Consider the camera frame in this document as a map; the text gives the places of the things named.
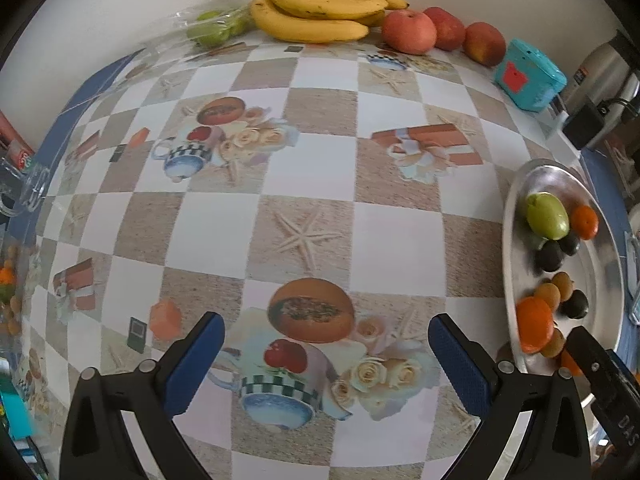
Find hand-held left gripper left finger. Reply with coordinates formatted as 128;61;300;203
61;311;226;480

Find black cable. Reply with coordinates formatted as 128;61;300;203
597;95;640;121

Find yellow banana bunch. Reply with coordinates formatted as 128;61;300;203
249;0;410;44

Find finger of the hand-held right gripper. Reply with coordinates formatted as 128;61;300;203
566;326;626;411

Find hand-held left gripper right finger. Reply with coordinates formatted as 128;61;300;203
428;312;592;480

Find steel basin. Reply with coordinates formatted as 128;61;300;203
501;159;626;406

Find red packet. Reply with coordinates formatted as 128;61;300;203
0;112;37;171

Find orange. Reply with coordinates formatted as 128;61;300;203
516;296;556;354
570;205;600;241
559;347;583;378

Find black charger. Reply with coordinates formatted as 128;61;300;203
562;105;606;151

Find pale red apple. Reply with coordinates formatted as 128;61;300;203
381;8;437;56

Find checkered printed tablecloth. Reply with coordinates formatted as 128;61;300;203
10;35;586;480

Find clear glass mug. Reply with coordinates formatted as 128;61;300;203
0;157;51;218

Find steel thermos jug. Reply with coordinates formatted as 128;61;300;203
562;30;640;126

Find teal box with red sticker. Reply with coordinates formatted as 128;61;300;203
494;38;568;112

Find green apple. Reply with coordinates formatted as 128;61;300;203
525;192;571;239

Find clear bag of green grapes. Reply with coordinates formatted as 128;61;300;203
172;5;256;51

